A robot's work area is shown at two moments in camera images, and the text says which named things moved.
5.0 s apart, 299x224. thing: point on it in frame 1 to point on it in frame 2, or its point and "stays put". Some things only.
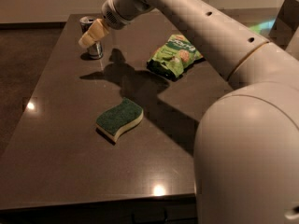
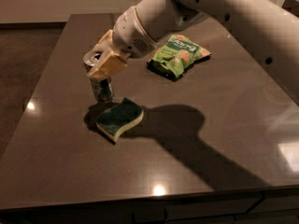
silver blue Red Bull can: [95, 49] to [101, 89]
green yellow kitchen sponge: [118, 119] stays put
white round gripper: [116, 12] to [130, 32]
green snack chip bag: [173, 58] stays put
